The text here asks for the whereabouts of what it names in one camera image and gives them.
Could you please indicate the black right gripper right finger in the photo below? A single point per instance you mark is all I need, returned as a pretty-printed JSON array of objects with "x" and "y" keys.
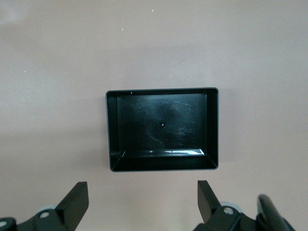
[{"x": 208, "y": 205}]

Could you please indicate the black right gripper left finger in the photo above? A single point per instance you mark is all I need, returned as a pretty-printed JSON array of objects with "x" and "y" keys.
[{"x": 72, "y": 207}]

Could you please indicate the black plastic box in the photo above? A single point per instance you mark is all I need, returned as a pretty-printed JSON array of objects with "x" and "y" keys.
[{"x": 161, "y": 125}]

